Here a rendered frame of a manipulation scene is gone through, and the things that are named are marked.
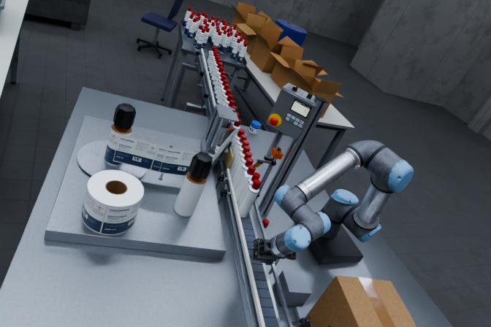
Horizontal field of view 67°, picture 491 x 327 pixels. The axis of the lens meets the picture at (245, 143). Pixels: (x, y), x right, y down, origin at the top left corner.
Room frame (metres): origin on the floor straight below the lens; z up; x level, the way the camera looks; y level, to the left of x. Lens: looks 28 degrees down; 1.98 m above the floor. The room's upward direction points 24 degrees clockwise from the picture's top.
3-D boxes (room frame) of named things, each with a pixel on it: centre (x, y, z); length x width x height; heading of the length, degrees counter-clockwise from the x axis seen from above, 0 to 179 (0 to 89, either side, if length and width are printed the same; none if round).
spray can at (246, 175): (1.48, -0.08, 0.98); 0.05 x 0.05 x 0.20
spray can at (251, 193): (1.39, -0.12, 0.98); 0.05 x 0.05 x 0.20
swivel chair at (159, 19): (5.13, 1.77, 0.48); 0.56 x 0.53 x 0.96; 118
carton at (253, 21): (4.40, 0.39, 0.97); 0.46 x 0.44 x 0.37; 38
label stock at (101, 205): (1.05, 0.37, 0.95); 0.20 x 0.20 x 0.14
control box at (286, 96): (1.56, -0.14, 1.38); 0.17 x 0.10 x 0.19; 78
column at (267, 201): (1.53, -0.22, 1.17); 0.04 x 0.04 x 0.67; 23
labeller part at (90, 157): (1.36, 0.52, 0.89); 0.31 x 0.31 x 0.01
